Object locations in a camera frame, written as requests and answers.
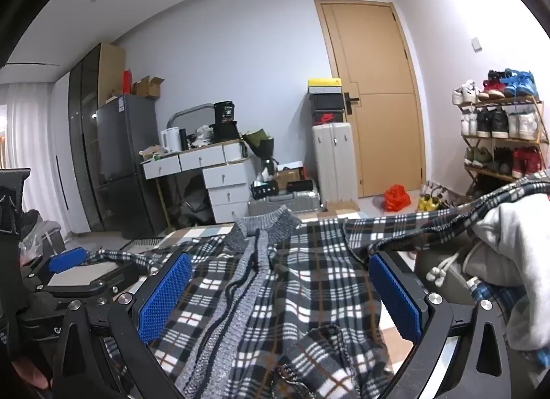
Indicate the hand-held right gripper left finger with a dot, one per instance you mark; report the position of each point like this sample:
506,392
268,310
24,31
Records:
165,300

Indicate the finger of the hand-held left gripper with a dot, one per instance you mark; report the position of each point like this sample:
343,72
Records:
66,260
114,276

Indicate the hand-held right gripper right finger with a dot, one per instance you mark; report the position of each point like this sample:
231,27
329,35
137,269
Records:
395,300

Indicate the plaid fleece jacket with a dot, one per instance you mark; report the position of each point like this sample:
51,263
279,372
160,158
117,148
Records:
300,274

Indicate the person's left hand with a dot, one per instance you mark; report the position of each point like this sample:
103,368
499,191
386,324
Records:
30,375

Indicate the grey bag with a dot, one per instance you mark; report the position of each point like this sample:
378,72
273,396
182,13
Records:
43,231

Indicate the checkered bed sheet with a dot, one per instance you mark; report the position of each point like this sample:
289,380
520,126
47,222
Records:
193,233

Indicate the black bag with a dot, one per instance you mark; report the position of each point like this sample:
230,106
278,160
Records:
195,210

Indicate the red plastic bag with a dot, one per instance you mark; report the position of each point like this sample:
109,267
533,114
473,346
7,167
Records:
397,199

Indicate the yellow shoes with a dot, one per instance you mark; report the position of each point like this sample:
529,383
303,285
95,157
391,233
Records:
427,203

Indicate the flat cardboard sheet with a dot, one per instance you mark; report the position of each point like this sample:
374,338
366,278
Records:
341,206

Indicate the row of loose shoes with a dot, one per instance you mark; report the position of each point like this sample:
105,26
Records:
453,197

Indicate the grey refrigerator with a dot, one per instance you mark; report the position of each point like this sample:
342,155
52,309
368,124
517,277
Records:
129,158

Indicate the dark glass cabinet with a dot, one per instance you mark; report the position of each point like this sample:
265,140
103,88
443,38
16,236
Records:
86,132

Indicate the white desk with drawers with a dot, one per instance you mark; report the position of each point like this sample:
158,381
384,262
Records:
223,179

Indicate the grey hoodie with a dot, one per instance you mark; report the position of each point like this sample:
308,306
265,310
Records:
515,227

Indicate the white curtain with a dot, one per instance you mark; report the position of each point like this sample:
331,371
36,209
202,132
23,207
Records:
25,124

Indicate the white electric kettle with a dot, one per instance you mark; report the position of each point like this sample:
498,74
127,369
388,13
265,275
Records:
169,141

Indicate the small black box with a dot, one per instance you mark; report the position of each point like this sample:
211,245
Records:
264,190

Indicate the silver suitcase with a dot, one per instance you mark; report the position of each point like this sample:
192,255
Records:
283,203

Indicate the white upright suitcase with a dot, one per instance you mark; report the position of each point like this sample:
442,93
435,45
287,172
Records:
333,162

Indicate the black tumbler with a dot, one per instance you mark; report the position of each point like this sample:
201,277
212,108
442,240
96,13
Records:
184,140

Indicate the brown cardboard box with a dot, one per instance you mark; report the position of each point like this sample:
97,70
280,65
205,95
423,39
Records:
290,177

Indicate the wooden door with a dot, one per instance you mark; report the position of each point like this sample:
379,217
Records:
378,124

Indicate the dark wrapped bouquet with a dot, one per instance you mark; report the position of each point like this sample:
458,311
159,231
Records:
260,143

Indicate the black coffee machine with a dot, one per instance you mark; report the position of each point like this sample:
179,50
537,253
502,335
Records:
225,121

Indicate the red box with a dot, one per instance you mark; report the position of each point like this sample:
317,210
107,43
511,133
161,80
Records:
127,81

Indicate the open cardboard box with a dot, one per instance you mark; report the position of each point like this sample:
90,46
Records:
148,87

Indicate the black red-logo shoe box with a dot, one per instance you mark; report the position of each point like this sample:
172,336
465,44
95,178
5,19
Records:
327,117

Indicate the wooden shoe rack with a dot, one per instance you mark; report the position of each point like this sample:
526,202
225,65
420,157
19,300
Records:
507,139

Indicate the collection of racked sneakers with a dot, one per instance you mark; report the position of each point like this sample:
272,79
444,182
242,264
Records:
498,124

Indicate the yellow shoe box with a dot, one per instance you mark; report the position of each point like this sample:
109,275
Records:
324,84

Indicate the white light switch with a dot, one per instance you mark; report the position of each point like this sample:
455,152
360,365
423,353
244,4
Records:
475,44

